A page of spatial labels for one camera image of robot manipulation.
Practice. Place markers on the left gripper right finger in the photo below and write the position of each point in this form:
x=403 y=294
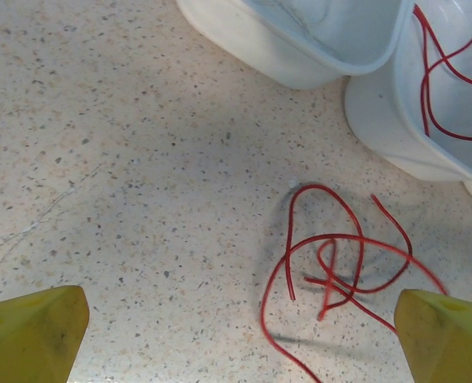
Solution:
x=451 y=343

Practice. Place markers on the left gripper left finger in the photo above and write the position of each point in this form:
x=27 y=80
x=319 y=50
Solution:
x=28 y=339

